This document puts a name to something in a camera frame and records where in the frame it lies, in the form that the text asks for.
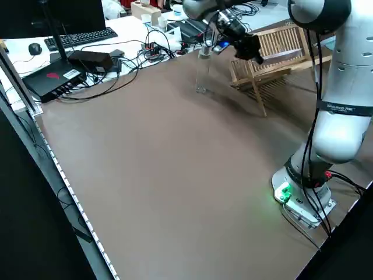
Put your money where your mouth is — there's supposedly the white table edge strip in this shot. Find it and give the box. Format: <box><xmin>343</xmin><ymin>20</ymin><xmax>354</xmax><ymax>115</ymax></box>
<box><xmin>31</xmin><ymin>115</ymin><xmax>121</xmax><ymax>280</ymax></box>

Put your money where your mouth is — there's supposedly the aluminium frame profile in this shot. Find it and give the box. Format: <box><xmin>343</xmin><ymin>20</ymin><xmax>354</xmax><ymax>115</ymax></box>
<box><xmin>0</xmin><ymin>43</ymin><xmax>44</xmax><ymax>115</ymax></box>

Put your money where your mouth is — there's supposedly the black power brick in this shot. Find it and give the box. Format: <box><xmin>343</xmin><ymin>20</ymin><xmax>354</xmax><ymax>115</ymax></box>
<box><xmin>68</xmin><ymin>50</ymin><xmax>114</xmax><ymax>74</ymax></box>

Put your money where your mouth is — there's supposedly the black keyboard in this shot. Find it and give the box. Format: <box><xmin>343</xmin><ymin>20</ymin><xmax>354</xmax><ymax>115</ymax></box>
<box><xmin>43</xmin><ymin>27</ymin><xmax>119</xmax><ymax>53</ymax></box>

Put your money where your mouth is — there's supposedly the black stand pole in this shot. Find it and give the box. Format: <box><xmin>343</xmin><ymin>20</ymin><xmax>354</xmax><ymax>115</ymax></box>
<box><xmin>40</xmin><ymin>0</ymin><xmax>74</xmax><ymax>64</ymax></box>

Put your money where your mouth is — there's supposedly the black power supply box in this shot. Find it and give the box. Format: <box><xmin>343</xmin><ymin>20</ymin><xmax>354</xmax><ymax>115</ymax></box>
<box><xmin>177</xmin><ymin>19</ymin><xmax>211</xmax><ymax>41</ymax></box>

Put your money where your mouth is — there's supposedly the hub with red lights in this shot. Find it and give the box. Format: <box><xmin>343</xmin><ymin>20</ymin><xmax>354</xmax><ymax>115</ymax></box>
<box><xmin>140</xmin><ymin>41</ymin><xmax>164</xmax><ymax>61</ymax></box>

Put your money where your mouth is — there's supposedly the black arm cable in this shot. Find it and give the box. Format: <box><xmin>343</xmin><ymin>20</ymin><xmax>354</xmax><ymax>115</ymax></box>
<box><xmin>301</xmin><ymin>26</ymin><xmax>333</xmax><ymax>237</ymax></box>

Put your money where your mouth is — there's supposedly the wooden dish rack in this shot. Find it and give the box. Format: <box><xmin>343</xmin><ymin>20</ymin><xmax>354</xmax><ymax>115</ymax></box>
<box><xmin>230</xmin><ymin>20</ymin><xmax>333</xmax><ymax>117</ymax></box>

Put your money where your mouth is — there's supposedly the black computer monitor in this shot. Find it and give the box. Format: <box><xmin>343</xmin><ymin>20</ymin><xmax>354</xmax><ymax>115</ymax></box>
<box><xmin>0</xmin><ymin>0</ymin><xmax>106</xmax><ymax>39</ymax></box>

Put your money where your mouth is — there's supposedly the blue plate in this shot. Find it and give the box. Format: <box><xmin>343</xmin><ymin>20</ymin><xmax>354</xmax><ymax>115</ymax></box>
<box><xmin>323</xmin><ymin>37</ymin><xmax>336</xmax><ymax>54</ymax></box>

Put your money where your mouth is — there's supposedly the black base cable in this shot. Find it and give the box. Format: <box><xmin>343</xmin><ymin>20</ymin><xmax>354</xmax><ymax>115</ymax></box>
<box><xmin>325</xmin><ymin>170</ymin><xmax>367</xmax><ymax>201</ymax></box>

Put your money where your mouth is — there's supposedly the pale plate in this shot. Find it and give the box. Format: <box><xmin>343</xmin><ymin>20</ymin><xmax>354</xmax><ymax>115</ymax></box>
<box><xmin>260</xmin><ymin>48</ymin><xmax>303</xmax><ymax>65</ymax></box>

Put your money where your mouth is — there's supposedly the clear bottle with grey lid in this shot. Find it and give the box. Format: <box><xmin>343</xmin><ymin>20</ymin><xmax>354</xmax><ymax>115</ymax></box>
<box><xmin>195</xmin><ymin>45</ymin><xmax>213</xmax><ymax>95</ymax></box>

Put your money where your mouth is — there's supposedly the black box with red logo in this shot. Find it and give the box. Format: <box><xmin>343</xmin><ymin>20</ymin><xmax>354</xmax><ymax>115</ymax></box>
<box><xmin>22</xmin><ymin>59</ymin><xmax>88</xmax><ymax>103</ymax></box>

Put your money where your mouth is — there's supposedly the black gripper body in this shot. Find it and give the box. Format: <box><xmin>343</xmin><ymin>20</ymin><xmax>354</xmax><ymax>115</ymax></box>
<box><xmin>220</xmin><ymin>11</ymin><xmax>262</xmax><ymax>59</ymax></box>

